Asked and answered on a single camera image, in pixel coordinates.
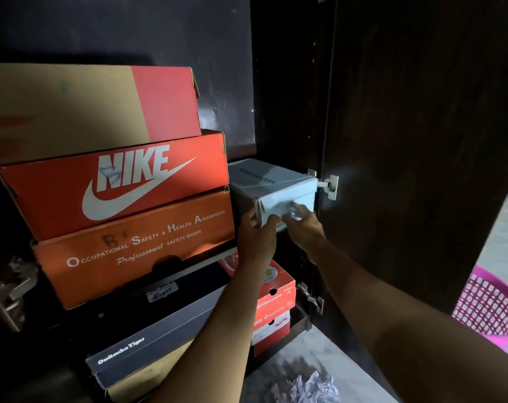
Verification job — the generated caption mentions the person's right forearm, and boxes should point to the person's right forearm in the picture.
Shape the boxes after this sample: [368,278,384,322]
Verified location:
[306,237,508,403]

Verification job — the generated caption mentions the person's right hand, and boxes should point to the person's right hand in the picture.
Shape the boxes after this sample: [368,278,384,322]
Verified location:
[282,201,327,253]

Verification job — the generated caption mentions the pink plastic laundry basket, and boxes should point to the pink plastic laundry basket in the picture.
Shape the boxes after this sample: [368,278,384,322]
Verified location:
[452,265,508,350]

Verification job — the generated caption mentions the person's left forearm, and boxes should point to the person's left forearm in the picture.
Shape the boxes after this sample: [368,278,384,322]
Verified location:
[147,261,273,403]

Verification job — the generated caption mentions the navy shoe box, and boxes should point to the navy shoe box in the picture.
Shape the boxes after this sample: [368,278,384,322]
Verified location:
[86,285,227,390]

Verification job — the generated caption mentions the orange safety shoe box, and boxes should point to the orange safety shoe box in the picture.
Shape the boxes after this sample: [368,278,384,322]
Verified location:
[31,186,236,310]

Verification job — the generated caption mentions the crumpled white paper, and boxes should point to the crumpled white paper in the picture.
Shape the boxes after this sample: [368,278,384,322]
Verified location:
[271,370,343,403]

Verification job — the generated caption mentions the person's left hand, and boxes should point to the person's left hand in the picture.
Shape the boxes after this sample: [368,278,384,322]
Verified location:
[237,207,282,269]

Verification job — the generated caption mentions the red shoe box white logo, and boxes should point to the red shoe box white logo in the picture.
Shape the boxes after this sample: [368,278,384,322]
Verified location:
[0,130,230,242]

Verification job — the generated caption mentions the dark wooden cabinet door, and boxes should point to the dark wooden cabinet door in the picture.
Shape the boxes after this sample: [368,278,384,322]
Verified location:
[310,0,508,399]

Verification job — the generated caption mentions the metal cabinet hinge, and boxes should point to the metal cabinet hinge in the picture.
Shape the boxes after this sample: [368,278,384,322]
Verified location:
[297,282,325,315]
[0,256,39,333]
[308,169,339,201]

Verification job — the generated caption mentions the tan and red shoe box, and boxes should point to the tan and red shoe box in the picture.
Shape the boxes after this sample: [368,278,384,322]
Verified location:
[0,63,202,167]

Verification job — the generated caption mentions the black shoe box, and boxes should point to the black shoe box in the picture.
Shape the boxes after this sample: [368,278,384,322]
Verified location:
[48,258,238,357]

